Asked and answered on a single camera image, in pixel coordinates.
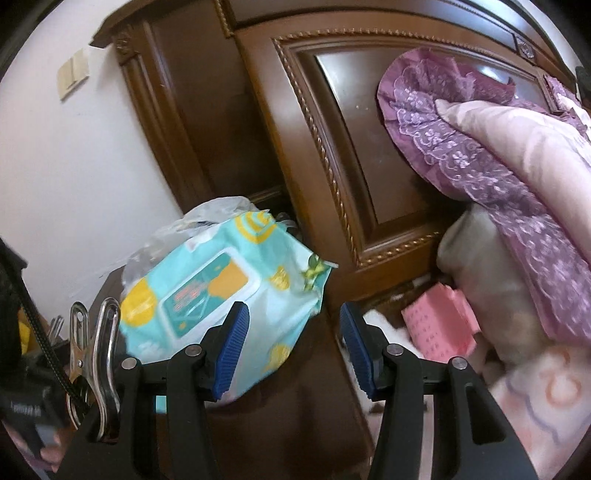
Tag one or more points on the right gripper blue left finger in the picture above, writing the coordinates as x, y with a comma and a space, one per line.
222, 346

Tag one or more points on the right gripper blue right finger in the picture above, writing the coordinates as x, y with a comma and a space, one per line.
365, 344

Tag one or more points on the teal wet wipes pack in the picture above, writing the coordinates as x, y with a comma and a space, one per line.
250, 258

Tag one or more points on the clear plastic bag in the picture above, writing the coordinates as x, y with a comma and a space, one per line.
201, 219

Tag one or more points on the person left hand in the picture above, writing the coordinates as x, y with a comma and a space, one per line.
50, 456

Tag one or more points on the pink paper packet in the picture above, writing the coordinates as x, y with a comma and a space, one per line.
442, 324

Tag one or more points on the dark wooden nightstand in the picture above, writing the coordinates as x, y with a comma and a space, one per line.
301, 422

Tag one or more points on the grey pillow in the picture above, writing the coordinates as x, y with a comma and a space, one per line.
473, 253

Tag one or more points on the purple lace pillow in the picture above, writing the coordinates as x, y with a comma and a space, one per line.
461, 168

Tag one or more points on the wooden bed headboard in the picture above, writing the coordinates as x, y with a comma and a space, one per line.
276, 101

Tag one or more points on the metal spring clamp right camera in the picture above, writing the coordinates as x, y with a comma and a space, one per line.
91, 365

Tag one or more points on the beige wall light switch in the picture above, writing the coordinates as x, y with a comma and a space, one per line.
72, 73

